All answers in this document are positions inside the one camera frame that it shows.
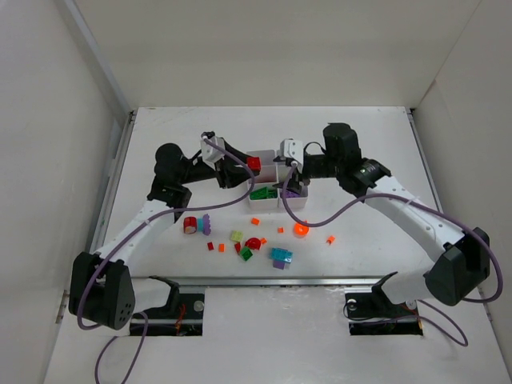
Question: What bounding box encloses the red lego brick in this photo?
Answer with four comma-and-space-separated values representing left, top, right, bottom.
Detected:
246, 157, 262, 174

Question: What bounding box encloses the green lego plate piece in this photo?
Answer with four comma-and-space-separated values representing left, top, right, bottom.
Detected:
250, 186, 269, 200

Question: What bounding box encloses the purple lego block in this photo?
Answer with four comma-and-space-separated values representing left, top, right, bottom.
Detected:
281, 190, 301, 198

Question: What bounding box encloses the green lego brick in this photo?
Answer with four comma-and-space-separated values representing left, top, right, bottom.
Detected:
266, 188, 278, 199
238, 246, 253, 262

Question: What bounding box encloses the purple flower lego piece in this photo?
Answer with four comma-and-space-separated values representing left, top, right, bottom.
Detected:
197, 214, 211, 236

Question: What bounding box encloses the red cylinder lego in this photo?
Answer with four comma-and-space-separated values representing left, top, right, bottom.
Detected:
183, 216, 198, 234

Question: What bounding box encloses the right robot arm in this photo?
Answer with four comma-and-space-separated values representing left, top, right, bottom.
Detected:
277, 123, 491, 306

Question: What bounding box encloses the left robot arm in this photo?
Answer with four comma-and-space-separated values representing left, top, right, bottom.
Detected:
69, 132, 259, 330

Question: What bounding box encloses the left white compartment tray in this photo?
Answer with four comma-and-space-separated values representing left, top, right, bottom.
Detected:
247, 150, 278, 212

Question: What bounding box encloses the white compartment tray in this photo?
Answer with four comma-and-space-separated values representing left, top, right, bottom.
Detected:
274, 156, 309, 210
247, 150, 278, 212

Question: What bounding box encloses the right white compartment tray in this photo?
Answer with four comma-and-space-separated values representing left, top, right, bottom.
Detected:
274, 156, 309, 210

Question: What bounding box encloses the lime lego brick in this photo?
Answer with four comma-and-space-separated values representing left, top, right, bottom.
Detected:
230, 230, 244, 242

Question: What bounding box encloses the orange teardrop lego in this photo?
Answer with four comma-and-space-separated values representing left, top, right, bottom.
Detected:
293, 222, 310, 238

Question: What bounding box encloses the red dome lego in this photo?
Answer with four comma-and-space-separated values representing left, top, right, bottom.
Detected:
245, 238, 262, 250

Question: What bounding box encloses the blue lego brick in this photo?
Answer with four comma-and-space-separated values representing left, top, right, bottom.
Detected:
270, 248, 293, 263

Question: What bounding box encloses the purple lego under blue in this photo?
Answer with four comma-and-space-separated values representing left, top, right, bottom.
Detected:
272, 259, 290, 270

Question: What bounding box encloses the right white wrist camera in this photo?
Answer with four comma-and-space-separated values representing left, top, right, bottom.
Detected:
278, 138, 304, 166

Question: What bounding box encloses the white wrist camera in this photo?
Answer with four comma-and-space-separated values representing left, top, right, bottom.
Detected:
278, 138, 304, 166
201, 134, 225, 168

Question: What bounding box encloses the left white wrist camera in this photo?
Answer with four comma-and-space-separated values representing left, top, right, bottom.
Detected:
201, 134, 225, 168

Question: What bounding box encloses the metal rail front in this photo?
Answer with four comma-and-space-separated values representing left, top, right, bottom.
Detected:
123, 276, 385, 288

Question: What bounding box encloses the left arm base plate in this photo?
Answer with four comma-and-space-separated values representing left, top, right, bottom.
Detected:
145, 291, 205, 337

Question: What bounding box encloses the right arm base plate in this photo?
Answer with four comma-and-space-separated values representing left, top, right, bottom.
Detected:
343, 292, 423, 336

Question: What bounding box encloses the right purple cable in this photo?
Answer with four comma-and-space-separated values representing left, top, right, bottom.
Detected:
282, 161, 505, 347

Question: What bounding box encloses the purple cable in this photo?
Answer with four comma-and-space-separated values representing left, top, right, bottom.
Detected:
282, 161, 505, 347
77, 130, 257, 384

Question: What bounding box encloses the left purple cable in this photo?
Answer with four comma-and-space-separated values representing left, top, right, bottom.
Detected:
77, 130, 257, 384

